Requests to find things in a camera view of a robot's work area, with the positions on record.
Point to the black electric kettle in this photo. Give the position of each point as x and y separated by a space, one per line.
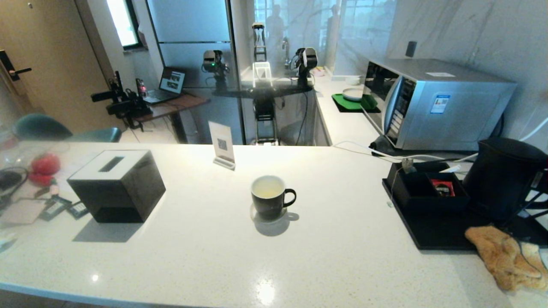
496 175

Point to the robot behind glass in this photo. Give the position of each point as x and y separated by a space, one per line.
263 111

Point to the QR code sign stand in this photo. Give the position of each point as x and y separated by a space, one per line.
221 143

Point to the black ceramic mug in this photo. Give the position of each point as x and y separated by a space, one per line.
267 207

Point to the white plate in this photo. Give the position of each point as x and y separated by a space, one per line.
352 95

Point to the wooden table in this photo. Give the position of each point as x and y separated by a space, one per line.
180 105

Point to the open laptop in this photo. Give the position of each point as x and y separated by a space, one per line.
171 82

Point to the silver refrigerator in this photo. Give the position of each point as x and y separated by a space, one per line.
188 25

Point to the black organizer box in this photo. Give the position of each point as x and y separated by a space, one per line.
428 204

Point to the black tissue box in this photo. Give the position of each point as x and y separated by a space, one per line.
115 192

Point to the red coffee sachet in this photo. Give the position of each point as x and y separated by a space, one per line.
442 188

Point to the silver microwave oven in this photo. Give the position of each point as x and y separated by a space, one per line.
454 115

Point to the black serving tray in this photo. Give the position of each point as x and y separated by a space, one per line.
441 235

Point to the bright window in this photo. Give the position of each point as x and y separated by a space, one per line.
122 23

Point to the dark card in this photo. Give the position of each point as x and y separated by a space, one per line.
78 209
55 208

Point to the red plush toy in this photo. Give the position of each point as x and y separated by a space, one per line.
46 164

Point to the wooden door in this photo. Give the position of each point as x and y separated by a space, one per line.
55 64

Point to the teal chair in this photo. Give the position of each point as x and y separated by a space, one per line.
38 127

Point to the orange cloth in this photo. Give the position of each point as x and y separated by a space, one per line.
501 261

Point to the pale paper card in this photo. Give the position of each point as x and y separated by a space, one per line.
23 211

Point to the black wall outlet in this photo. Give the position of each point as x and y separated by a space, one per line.
410 50

